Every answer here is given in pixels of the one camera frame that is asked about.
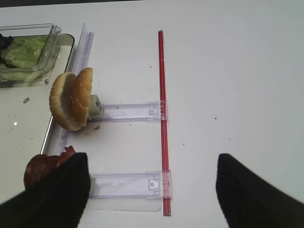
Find white metal-rimmed tray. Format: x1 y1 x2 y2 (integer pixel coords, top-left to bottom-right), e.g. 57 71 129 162
0 34 75 168

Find red meat patty slices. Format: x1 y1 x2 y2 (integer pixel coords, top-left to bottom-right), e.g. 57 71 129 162
23 145 76 190

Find clear plastic pusher track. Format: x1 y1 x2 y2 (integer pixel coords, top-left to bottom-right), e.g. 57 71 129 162
90 171 171 199
88 101 168 122

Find clear plastic pusher track lower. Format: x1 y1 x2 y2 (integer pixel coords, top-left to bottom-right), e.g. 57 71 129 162
90 171 171 199

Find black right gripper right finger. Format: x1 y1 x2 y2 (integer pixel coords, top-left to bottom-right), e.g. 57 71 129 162
216 153 304 228

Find bun bottom half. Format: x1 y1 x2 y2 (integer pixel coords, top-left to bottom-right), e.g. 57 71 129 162
49 72 82 132

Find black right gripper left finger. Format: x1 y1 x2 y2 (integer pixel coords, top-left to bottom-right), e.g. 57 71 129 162
0 152 91 228

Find red plastic rail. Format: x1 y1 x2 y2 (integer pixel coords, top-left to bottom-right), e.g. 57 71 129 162
158 30 172 217

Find green lettuce leaves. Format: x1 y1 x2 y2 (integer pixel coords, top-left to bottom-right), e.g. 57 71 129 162
0 36 56 83

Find clear plastic pusher track upper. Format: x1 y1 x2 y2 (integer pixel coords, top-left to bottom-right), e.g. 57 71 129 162
88 101 168 122

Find sesame bun top half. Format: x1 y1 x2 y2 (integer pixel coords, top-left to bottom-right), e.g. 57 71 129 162
71 67 93 127

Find white pusher block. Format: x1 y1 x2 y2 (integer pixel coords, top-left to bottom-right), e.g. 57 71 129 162
88 95 104 121

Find clear plastic lettuce container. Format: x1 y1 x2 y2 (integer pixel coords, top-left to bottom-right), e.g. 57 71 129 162
0 23 61 87

